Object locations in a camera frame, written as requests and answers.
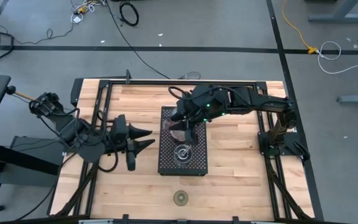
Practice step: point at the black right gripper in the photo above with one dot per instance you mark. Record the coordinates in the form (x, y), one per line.
(193, 112)

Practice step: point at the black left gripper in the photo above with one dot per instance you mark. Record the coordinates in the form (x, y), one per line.
(120, 130)

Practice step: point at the candle tin with brown label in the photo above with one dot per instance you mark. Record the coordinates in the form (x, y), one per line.
(182, 154)

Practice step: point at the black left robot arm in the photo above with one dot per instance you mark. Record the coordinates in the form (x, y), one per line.
(70, 130)

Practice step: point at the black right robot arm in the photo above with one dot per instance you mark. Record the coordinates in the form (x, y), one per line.
(259, 104)

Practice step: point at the black perforated metal shelf riser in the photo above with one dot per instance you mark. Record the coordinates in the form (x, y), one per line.
(166, 161)

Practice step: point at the black aluminium table frame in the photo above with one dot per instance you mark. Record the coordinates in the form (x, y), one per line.
(102, 93)

